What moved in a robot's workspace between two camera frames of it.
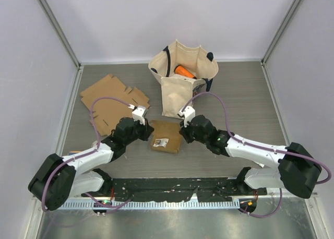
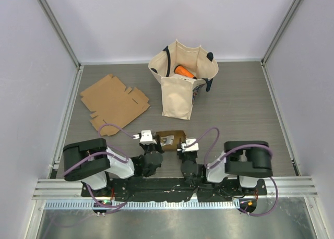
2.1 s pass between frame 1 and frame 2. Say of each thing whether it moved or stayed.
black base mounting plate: stayed
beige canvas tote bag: stayed
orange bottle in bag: stayed
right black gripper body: moved
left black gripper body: moved
